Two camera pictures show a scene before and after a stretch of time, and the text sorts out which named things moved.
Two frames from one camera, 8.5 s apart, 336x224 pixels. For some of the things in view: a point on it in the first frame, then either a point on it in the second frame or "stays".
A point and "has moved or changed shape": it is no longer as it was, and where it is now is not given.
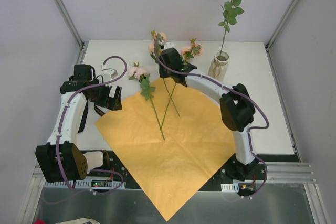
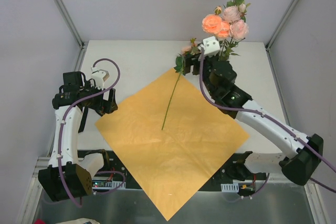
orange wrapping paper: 171,142 stays
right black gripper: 163,54 -> 196,62
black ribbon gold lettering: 98,110 stays
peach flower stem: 160,38 -> 213,24
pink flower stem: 142,74 -> 238,30
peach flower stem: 194,49 has moved or changed shape
